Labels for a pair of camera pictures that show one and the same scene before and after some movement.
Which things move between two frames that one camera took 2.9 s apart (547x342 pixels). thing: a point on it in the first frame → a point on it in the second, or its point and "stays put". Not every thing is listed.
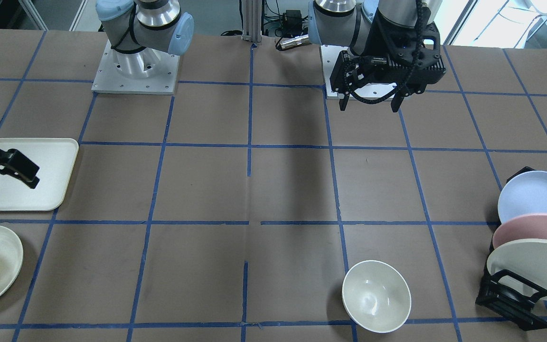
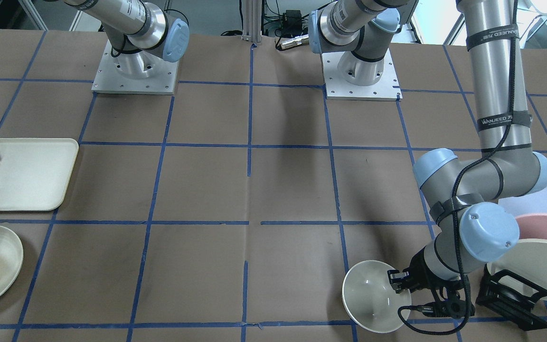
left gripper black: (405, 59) → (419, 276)
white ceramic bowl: (376, 296) stays put
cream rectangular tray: (55, 158) stays put
